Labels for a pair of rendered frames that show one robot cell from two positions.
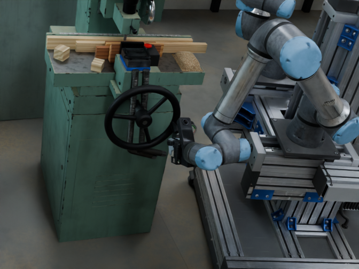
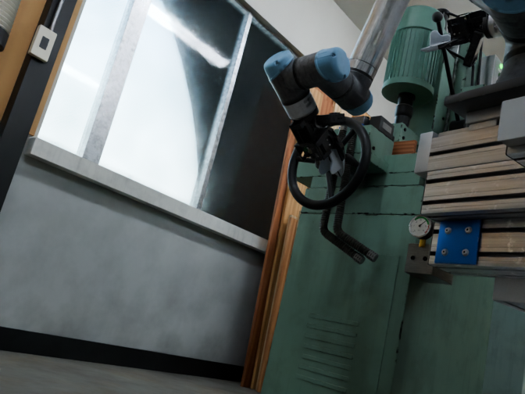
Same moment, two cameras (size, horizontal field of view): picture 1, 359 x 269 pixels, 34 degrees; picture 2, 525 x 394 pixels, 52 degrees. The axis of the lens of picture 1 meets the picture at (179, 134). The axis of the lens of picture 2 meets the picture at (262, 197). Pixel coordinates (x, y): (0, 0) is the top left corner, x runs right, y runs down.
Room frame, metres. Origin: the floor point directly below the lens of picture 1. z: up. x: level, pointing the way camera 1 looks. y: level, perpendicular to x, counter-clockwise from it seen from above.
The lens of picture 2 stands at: (1.20, -1.22, 0.30)
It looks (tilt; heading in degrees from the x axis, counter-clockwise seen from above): 14 degrees up; 74
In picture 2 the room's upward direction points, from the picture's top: 14 degrees clockwise
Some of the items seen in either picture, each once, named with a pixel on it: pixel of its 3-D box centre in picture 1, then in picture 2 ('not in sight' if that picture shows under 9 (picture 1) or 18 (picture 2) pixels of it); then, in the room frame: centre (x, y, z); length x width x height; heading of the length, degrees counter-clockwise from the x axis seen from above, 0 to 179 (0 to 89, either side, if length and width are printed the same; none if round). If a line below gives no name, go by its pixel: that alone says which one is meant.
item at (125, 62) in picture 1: (140, 56); (366, 127); (1.89, 0.21, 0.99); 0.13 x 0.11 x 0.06; 117
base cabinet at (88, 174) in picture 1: (100, 140); (382, 345); (2.17, 0.35, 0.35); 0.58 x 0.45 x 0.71; 27
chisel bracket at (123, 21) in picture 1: (126, 20); (401, 142); (2.08, 0.31, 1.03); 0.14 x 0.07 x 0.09; 27
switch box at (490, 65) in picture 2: not in sight; (490, 80); (2.41, 0.32, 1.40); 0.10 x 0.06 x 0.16; 27
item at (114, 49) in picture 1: (135, 53); (387, 154); (1.99, 0.24, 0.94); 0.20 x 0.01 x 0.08; 117
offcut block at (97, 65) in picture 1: (97, 65); not in sight; (1.88, 0.36, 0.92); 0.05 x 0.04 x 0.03; 178
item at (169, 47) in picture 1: (143, 47); not in sight; (2.10, 0.22, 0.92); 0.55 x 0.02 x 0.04; 117
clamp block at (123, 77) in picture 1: (136, 73); (361, 148); (1.89, 0.21, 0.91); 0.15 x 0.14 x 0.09; 117
